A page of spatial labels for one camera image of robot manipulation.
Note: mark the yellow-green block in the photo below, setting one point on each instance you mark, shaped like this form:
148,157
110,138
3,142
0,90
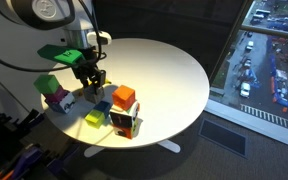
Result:
95,118

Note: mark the dark floor vent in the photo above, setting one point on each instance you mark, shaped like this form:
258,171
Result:
222,137

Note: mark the green block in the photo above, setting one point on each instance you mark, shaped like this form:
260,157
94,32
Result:
46,84

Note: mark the window frame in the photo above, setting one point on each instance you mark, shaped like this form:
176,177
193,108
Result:
237,113

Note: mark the orange block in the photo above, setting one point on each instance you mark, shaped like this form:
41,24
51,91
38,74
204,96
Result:
124,96

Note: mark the white van outside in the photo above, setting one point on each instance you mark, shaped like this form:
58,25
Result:
245,89

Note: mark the black clamp stand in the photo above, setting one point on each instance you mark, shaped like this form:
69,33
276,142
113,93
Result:
24,123

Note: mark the white cube with black print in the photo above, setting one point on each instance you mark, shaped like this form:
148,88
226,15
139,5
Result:
123,116

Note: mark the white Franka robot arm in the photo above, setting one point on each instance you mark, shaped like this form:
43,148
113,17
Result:
44,10

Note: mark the white table base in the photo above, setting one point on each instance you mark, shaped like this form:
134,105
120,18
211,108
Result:
169,146

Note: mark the multicolour printed cube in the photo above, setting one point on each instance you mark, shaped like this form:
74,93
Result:
127,131

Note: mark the magenta block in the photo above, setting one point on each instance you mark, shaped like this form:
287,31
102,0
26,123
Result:
56,95

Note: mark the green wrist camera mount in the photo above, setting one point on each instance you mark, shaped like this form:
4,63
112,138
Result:
62,54

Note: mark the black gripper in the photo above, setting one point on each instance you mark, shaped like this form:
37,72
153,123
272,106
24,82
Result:
85,68

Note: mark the white blue patterned block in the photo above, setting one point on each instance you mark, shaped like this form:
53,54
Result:
62,104

